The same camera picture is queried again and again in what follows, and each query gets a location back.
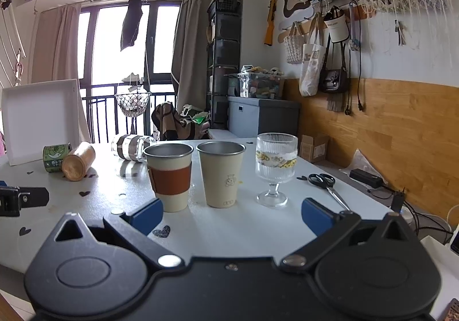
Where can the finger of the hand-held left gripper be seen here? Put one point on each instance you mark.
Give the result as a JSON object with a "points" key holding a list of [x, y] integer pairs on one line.
{"points": [[30, 197]]}

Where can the toy rifle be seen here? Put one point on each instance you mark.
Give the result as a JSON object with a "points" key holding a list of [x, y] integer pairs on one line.
{"points": [[271, 12]]}

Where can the hanging net basket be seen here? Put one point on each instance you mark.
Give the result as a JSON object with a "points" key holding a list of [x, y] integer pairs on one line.
{"points": [[132, 102]]}

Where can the ribbed glass goblet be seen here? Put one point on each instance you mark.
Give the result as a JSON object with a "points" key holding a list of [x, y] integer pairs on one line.
{"points": [[276, 163]]}

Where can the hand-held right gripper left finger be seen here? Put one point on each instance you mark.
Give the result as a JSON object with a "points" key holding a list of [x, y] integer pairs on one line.
{"points": [[147, 215]]}

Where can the clear container of clutter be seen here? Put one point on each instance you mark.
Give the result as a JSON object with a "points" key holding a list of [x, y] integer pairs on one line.
{"points": [[261, 86]]}

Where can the white bucket bag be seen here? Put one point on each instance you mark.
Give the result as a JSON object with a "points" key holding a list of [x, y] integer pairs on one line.
{"points": [[337, 28]]}

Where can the green bag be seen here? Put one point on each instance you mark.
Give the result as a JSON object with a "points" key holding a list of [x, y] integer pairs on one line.
{"points": [[198, 120]]}

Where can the cream cup with bear print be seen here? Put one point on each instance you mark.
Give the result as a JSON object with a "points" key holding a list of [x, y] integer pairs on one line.
{"points": [[219, 172]]}

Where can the black plug adapter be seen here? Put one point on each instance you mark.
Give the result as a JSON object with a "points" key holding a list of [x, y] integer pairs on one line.
{"points": [[398, 200]]}

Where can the beige curtain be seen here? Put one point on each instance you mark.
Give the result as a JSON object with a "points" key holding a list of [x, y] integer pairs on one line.
{"points": [[62, 41], [190, 48]]}

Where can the brown shoulder bag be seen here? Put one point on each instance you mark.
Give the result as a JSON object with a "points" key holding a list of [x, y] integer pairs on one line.
{"points": [[333, 79]]}

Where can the black balcony railing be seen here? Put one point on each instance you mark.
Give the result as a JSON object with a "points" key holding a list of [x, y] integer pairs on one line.
{"points": [[100, 109]]}

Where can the cream cup with brown sleeve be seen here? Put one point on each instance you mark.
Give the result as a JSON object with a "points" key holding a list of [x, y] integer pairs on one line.
{"points": [[169, 177]]}

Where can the grey storage box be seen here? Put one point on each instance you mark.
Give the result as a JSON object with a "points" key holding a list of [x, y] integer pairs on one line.
{"points": [[263, 118]]}

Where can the striped glass cup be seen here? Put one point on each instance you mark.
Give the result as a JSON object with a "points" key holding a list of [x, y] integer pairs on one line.
{"points": [[131, 148]]}

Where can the dark hanging garment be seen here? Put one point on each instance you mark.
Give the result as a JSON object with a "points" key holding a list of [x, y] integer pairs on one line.
{"points": [[131, 23]]}

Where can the golden brown cup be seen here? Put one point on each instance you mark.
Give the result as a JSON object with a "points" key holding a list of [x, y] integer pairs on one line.
{"points": [[79, 160]]}

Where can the green printed cup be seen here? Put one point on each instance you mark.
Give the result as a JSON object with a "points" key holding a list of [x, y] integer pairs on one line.
{"points": [[54, 158]]}

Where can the plaid cloth pile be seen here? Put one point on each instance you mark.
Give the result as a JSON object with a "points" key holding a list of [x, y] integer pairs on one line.
{"points": [[170, 123]]}

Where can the black scissors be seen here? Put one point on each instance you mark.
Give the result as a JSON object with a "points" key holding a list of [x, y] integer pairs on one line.
{"points": [[322, 180]]}

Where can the clear plastic bag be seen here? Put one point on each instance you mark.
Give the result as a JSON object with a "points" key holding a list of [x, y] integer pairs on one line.
{"points": [[360, 160]]}

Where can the white woven basket bag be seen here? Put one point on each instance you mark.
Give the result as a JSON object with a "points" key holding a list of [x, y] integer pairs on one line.
{"points": [[294, 50]]}

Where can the black power adapter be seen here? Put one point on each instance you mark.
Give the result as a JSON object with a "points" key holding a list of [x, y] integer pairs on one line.
{"points": [[366, 177]]}

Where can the white tray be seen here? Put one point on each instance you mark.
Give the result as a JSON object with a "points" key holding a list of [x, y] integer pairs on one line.
{"points": [[41, 120]]}

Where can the canvas tote bag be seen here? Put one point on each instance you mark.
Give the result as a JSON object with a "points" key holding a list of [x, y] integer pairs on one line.
{"points": [[311, 66]]}

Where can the white shoes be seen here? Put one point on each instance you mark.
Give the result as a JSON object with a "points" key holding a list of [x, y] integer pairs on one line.
{"points": [[131, 77]]}

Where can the black drawer tower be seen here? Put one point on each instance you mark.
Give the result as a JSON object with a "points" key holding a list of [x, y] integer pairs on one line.
{"points": [[224, 51]]}

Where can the small cardboard box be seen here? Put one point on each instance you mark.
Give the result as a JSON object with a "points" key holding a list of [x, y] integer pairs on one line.
{"points": [[312, 149]]}

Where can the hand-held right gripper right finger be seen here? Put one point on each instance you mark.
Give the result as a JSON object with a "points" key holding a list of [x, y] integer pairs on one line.
{"points": [[316, 216]]}

